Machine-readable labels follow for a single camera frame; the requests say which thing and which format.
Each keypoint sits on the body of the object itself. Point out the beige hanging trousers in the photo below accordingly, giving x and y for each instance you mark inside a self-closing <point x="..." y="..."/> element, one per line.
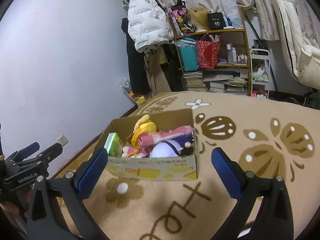
<point x="156" y="78"/>

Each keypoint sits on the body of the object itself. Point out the white puffer jacket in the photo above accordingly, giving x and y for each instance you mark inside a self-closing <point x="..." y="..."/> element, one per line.
<point x="148" y="25"/>

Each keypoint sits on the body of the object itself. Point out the white duvet on chair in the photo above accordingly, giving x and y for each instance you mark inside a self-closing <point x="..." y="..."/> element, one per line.
<point x="300" y="51"/>

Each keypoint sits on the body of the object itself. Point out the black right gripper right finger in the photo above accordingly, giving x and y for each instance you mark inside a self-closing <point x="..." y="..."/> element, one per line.
<point x="274" y="219"/>

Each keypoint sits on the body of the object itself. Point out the teal bag on shelf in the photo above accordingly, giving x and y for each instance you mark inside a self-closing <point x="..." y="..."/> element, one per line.
<point x="188" y="53"/>

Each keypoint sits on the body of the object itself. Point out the red patterned bag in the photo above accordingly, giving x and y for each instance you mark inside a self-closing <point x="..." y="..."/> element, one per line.
<point x="208" y="47"/>

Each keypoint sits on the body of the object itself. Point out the white rolling cart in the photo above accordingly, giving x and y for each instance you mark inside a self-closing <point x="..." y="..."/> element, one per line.
<point x="260" y="73"/>

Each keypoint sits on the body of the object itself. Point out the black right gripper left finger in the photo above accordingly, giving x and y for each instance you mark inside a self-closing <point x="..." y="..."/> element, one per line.
<point x="45" y="218"/>

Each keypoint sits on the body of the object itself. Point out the open cardboard box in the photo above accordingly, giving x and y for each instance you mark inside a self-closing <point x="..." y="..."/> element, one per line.
<point x="157" y="169"/>

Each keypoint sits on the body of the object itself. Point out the blonde wig head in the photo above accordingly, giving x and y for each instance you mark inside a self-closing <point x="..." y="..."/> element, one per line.
<point x="199" y="18"/>

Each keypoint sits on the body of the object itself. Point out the green tissue pack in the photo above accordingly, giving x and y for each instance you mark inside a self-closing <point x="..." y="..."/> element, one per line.
<point x="114" y="145"/>

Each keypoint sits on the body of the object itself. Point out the pink round plush pillow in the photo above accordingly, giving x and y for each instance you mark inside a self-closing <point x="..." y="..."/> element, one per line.
<point x="149" y="139"/>

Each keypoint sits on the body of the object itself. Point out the wooden shelf unit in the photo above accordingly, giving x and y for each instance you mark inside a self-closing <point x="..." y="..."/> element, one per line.
<point x="236" y="37"/>

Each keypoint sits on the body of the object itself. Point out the stack of books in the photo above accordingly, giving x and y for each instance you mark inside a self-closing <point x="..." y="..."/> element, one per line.
<point x="193" y="81"/>

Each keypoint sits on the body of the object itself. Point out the yellow plush toy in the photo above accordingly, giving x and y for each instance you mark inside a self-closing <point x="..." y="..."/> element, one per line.
<point x="142" y="126"/>

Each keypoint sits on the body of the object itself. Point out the black hanging coat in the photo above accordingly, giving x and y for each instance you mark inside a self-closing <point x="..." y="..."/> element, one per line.
<point x="137" y="73"/>

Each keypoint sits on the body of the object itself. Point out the purple haired plush doll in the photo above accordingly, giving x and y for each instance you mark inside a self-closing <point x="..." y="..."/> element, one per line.
<point x="172" y="148"/>

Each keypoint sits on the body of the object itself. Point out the magenta plush bear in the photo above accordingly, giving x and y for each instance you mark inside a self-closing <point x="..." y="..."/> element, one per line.
<point x="139" y="153"/>

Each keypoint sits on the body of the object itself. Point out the person's left hand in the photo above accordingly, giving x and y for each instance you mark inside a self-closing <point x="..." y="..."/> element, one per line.
<point x="11" y="209"/>

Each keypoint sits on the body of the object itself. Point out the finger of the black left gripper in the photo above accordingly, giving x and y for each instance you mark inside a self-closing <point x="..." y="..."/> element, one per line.
<point x="47" y="155"/>
<point x="24" y="153"/>

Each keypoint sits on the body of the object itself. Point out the white plastic bag on shelf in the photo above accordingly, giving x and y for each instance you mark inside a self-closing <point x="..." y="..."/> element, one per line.
<point x="231" y="10"/>

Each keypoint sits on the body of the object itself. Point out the clear plastic bag of toys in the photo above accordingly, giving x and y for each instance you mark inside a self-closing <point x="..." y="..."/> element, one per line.
<point x="138" y="99"/>

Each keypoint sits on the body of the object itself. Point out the black box marked 40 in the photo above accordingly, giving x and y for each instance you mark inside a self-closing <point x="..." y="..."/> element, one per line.
<point x="216" y="21"/>

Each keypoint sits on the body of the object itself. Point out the upper white wall socket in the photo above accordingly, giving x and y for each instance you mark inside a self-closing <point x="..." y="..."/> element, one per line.
<point x="62" y="140"/>

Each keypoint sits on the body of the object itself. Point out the pink black patterned bag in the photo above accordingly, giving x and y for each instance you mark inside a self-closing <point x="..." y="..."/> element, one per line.
<point x="179" y="16"/>

